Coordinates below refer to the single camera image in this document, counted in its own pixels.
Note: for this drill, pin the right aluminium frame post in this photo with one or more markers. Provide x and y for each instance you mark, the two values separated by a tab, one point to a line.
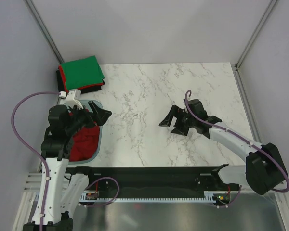
264	18

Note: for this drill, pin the dark red t shirt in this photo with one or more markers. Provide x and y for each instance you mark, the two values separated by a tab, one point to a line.
85	142

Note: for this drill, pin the folded green t shirt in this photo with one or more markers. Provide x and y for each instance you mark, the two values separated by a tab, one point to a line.
82	72

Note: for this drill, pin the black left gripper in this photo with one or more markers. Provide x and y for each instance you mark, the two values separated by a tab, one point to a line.
99	117

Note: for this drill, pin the clear blue plastic bin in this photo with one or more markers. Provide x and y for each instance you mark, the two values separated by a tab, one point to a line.
98	134

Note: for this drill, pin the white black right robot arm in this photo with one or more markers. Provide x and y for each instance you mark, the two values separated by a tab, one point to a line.
263	170

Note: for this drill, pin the left aluminium frame post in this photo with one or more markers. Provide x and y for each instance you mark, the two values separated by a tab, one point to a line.
39	21

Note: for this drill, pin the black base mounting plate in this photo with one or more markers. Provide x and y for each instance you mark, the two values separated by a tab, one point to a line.
153	182

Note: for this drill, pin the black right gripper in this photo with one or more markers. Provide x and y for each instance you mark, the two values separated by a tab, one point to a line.
175	111

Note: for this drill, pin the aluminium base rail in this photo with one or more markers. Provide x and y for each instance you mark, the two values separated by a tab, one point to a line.
33	182

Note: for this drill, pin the aluminium frame post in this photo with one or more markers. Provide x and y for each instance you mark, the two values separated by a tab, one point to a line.
264	18
39	21

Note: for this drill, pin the white slotted cable duct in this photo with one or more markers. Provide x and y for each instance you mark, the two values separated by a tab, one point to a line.
207	198

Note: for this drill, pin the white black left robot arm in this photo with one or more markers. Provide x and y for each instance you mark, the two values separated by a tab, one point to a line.
55	207

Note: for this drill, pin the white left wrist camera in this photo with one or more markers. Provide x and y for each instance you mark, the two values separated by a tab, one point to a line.
72	99

